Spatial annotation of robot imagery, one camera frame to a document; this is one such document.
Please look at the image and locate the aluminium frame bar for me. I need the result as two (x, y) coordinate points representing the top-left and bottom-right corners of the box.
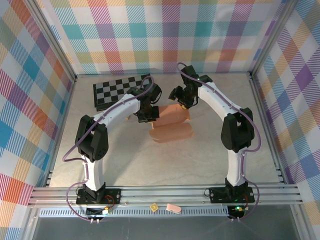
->
(44, 77), (77, 187)
(248, 72), (287, 185)

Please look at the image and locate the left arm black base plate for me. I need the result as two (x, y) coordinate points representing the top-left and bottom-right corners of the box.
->
(76, 188), (122, 205)

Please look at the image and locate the black silver chessboard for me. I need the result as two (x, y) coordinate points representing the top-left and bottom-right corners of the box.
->
(92, 73), (152, 112)

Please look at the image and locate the aluminium mounting rail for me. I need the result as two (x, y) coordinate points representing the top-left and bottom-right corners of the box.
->
(27, 183), (303, 208)

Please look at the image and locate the pink eraser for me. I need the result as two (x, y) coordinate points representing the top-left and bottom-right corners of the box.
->
(166, 203), (181, 215)

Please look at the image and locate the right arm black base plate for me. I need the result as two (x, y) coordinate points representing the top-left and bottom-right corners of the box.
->
(208, 186), (256, 204)

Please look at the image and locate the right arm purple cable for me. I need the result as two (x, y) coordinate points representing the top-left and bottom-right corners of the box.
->
(176, 62), (262, 222)

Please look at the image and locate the slotted grey cable duct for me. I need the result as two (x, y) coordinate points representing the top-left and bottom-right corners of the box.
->
(39, 206), (231, 218)

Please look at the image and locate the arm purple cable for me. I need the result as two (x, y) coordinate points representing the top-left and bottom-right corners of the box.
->
(61, 76), (155, 222)
(176, 62), (262, 222)

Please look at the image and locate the black controller board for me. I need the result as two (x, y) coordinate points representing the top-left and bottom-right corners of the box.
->
(86, 207), (112, 217)
(228, 205), (245, 217)

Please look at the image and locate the aluminium frame post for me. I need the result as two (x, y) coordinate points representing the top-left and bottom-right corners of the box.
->
(249, 0), (300, 77)
(24, 0), (77, 82)

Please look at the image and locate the salmon paper box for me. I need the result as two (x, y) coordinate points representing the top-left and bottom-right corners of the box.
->
(148, 103), (195, 144)

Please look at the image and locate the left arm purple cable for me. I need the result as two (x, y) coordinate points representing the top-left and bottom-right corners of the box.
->
(61, 76), (155, 222)

